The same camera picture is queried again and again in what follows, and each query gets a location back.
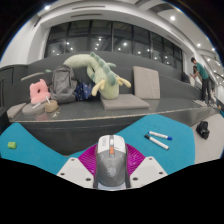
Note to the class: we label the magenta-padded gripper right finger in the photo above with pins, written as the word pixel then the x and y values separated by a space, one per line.
pixel 148 170

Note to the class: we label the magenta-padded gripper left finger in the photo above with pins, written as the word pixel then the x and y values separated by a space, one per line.
pixel 75 171

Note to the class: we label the grey and white computer mouse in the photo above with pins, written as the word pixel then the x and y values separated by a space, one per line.
pixel 110 166

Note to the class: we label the white marker with black cap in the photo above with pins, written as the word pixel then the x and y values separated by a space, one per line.
pixel 156 142

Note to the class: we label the white marker with blue cap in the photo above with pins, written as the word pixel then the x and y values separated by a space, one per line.
pixel 160 135

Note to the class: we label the black bag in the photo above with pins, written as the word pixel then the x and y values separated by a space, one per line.
pixel 202 130

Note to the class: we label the green eraser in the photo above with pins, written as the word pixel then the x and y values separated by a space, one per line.
pixel 12 145

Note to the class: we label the tan woven pouch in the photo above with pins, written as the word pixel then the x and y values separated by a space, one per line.
pixel 51 106

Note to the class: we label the flat grey seat cushion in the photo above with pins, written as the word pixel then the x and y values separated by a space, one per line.
pixel 15 110
pixel 31 110
pixel 125 101

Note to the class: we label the navy blue patterned bag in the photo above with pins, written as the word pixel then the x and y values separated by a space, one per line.
pixel 83 91

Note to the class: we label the pink plush toy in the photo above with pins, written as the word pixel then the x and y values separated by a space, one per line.
pixel 39 93

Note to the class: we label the grey backpack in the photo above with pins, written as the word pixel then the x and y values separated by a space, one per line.
pixel 63 85

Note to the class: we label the square grey upright cushion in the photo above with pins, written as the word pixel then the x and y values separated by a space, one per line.
pixel 146 82

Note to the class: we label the green dragon plush toy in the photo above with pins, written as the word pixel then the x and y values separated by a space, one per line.
pixel 108 88

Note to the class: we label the person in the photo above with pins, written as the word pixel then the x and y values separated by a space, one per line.
pixel 201 75
pixel 194 71

